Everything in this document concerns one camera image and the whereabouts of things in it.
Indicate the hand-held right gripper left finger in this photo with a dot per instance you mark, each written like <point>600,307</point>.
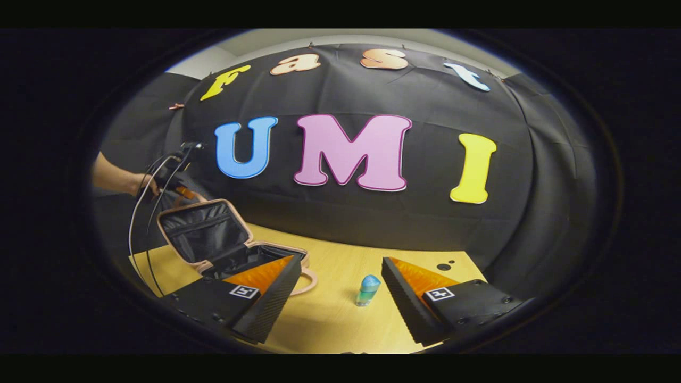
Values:
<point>268,311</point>

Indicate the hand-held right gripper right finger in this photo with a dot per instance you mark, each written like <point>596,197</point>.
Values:
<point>407,306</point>

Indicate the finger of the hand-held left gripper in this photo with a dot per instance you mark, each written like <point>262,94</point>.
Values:
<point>185,191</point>

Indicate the blue green skincare bottle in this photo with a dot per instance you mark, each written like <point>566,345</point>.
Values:
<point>368,291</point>

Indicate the black backdrop cloth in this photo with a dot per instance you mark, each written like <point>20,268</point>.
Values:
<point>372,213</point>

